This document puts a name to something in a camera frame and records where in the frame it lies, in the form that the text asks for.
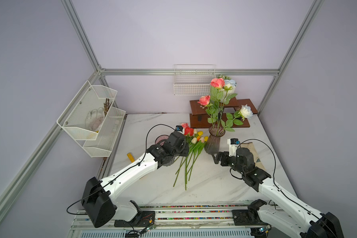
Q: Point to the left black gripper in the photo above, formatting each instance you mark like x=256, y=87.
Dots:
x=185, y=147

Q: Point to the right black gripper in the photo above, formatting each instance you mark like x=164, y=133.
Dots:
x=225, y=155

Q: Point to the white tulip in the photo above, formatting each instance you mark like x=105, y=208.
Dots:
x=186, y=164

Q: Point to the purple ribbed glass vase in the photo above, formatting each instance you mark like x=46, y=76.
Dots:
x=213, y=143

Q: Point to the pink glass vase with ribbon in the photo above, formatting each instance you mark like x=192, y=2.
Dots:
x=161, y=140

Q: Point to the large pink rose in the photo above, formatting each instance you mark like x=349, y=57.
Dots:
x=185, y=126

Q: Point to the white blue rose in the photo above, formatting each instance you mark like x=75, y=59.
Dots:
x=225, y=102

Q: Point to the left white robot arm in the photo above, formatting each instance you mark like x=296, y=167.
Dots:
x=99, y=198

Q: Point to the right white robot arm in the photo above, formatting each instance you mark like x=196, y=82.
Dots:
x=300, y=220

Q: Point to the orange tulip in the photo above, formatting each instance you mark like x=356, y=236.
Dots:
x=206, y=138

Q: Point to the yellow tulip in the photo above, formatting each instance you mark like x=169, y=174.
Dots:
x=197, y=133

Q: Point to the beige cloth with grey patches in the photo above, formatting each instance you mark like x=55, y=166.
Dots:
x=256, y=157

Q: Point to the yellow object on table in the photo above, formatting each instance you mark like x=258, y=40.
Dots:
x=131, y=157

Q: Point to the white pot with green plant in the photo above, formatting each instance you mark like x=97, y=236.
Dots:
x=229, y=85

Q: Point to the glass item in shelf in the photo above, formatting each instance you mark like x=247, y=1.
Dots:
x=95, y=119

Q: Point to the white two-tier mesh shelf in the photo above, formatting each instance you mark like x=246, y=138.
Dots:
x=72, y=120

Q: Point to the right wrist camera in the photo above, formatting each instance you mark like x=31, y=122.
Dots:
x=233, y=144

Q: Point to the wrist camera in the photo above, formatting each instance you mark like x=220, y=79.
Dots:
x=233, y=144
x=179, y=129

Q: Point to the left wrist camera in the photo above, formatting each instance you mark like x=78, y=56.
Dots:
x=179, y=129

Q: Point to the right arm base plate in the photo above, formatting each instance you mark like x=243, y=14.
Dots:
x=247, y=217

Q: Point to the white wire wall basket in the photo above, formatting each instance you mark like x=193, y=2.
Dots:
x=193, y=79

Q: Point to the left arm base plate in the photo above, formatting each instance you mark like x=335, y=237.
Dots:
x=142, y=219

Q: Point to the aluminium frame rails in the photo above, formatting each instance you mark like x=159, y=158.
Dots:
x=12, y=192

